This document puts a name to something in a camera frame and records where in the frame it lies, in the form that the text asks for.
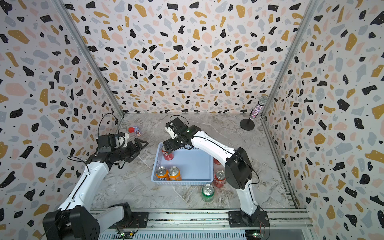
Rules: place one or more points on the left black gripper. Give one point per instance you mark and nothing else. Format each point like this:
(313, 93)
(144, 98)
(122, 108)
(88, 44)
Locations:
(133, 151)

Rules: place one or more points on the small red toy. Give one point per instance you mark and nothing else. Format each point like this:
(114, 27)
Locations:
(135, 130)

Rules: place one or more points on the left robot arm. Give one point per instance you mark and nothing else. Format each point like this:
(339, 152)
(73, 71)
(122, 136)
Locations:
(73, 219)

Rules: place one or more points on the orange soda can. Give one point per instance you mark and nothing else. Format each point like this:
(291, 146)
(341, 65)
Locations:
(162, 174)
(175, 174)

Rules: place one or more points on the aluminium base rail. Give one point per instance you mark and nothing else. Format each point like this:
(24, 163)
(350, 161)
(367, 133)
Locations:
(213, 224)

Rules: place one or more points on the glitter microphone on stand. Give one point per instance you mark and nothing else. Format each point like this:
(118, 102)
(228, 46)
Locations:
(248, 124)

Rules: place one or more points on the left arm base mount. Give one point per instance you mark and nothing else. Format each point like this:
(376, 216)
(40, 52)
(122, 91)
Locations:
(138, 220)

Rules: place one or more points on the light blue plastic basket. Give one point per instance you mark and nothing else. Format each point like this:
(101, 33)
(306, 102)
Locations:
(196, 167)

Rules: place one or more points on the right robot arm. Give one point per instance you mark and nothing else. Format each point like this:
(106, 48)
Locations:
(238, 167)

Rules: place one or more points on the red cola can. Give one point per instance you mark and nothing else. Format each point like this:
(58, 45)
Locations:
(216, 161)
(167, 155)
(219, 178)

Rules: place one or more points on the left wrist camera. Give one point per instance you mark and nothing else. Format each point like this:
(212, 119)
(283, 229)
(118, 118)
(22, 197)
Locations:
(111, 142)

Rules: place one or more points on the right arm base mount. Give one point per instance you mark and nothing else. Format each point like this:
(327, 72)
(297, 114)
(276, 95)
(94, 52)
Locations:
(239, 219)

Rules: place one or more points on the green soda can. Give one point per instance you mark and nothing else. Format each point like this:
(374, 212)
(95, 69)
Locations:
(208, 193)

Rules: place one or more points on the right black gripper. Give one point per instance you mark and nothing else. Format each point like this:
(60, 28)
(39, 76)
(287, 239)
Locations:
(172, 146)

